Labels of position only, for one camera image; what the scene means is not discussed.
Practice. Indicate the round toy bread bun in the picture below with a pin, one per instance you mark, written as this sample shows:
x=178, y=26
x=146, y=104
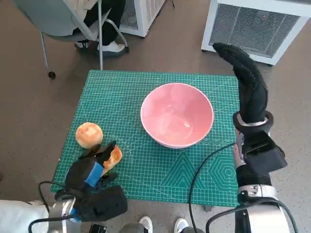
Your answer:
x=88, y=134

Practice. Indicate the light grey cloth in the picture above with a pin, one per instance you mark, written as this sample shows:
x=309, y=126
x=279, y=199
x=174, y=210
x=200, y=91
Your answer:
x=17, y=216

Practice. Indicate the grey chair with metal legs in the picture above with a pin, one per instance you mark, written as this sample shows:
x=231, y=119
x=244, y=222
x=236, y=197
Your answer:
x=53, y=17

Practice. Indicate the pink bowl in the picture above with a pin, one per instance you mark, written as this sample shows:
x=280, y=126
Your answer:
x=175, y=116

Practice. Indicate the long striped toy bread loaf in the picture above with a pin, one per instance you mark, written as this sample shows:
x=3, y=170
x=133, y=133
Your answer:
x=114, y=157

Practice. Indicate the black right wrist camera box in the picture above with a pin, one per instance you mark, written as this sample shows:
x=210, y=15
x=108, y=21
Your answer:
x=264, y=153

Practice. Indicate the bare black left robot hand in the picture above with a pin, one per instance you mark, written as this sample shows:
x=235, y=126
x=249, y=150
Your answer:
x=80, y=172

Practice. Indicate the small white mesh cabinet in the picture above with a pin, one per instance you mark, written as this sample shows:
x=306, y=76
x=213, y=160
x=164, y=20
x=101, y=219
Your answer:
x=141, y=17

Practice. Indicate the dark table bracket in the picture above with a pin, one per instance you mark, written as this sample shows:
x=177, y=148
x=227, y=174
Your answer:
x=207, y=208

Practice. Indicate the large white mesh cabinet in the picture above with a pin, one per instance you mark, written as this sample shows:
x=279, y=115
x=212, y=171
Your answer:
x=252, y=26

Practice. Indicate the green cutting mat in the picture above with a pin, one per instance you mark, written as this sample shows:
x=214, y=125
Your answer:
x=150, y=170

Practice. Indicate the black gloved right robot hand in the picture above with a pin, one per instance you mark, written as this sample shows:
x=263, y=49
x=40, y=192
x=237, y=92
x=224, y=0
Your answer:
x=252, y=97

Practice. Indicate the small black device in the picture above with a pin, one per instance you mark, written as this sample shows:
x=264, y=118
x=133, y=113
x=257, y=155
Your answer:
x=98, y=228

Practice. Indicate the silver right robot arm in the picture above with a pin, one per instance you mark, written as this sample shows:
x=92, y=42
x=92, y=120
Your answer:
x=252, y=182

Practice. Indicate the person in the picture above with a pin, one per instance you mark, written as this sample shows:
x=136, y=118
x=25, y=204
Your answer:
x=109, y=21

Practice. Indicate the white shoe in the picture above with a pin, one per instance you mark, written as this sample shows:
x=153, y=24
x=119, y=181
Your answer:
x=181, y=223
x=145, y=222

